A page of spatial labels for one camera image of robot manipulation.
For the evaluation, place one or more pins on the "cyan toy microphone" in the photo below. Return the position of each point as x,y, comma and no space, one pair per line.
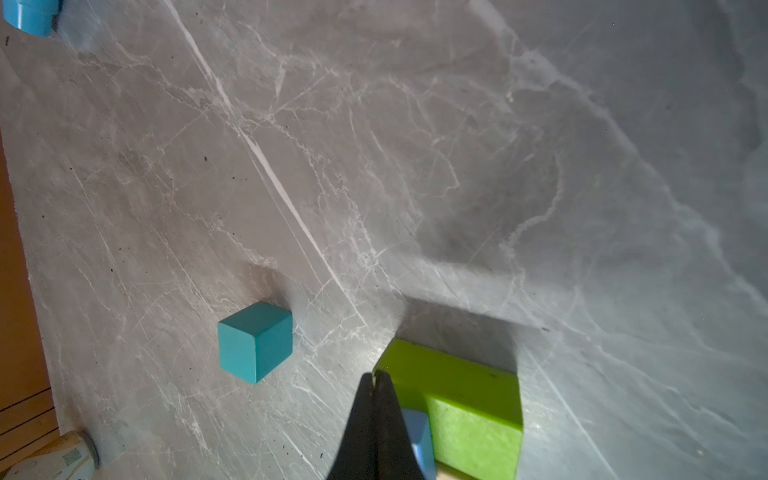
34,17

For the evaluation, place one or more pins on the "blue cube block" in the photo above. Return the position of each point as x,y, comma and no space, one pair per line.
419,431

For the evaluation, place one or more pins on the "white tape roll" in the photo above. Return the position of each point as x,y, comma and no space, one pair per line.
72,456

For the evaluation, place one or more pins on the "natural wood rectangular block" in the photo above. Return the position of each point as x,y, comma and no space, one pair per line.
445,472

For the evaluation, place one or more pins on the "teal cube block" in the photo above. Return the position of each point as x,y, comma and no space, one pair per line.
255,340

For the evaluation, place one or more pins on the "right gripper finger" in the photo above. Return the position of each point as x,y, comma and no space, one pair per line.
375,444

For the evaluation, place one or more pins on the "dark green rectangular block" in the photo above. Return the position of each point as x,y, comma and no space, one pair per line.
474,410

